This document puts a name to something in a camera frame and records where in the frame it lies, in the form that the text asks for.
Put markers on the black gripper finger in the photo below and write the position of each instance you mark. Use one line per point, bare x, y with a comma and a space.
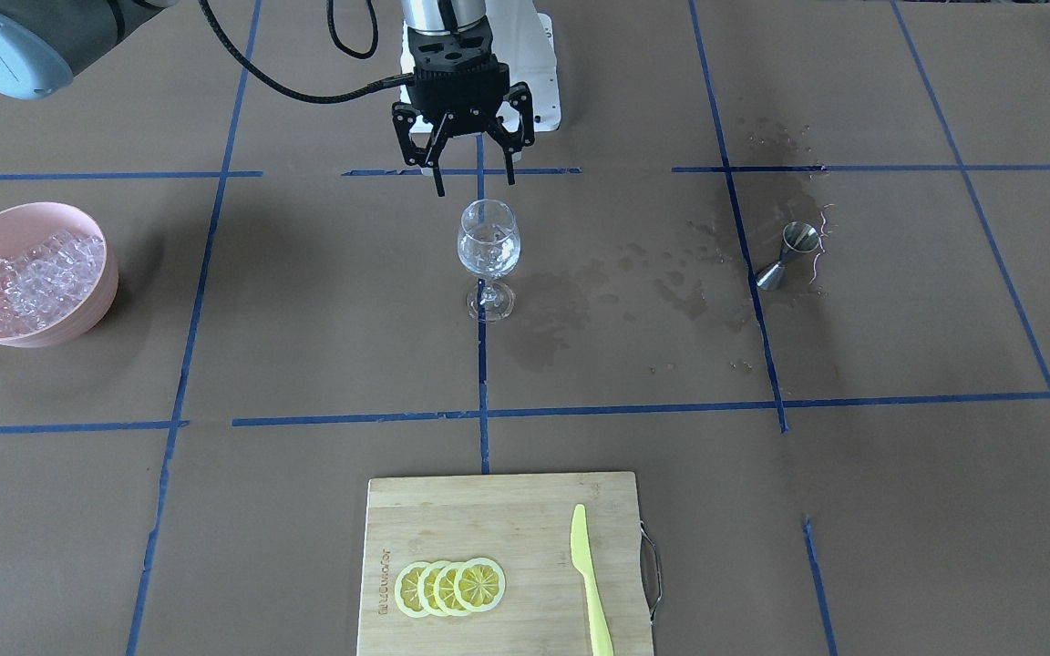
404, 117
519, 97

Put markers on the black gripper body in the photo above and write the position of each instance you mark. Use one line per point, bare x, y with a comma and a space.
407, 121

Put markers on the steel jigger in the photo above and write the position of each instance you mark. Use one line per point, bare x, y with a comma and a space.
798, 239

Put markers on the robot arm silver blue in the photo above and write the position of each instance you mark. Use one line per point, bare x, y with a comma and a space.
44, 45

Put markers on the clear wine glass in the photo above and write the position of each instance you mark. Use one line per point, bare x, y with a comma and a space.
488, 245

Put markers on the clear ice cubes pile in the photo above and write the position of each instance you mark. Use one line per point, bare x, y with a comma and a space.
47, 281

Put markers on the pink bowl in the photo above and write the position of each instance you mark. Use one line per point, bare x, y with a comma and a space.
27, 224

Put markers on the bamboo cutting board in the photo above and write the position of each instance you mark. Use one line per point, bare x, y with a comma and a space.
523, 523

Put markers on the lemon slice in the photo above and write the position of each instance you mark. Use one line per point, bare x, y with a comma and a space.
427, 588
407, 590
479, 585
444, 590

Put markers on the yellow plastic knife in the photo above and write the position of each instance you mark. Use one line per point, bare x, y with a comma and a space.
581, 559

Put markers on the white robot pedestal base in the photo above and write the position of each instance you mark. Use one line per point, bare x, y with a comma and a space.
522, 38

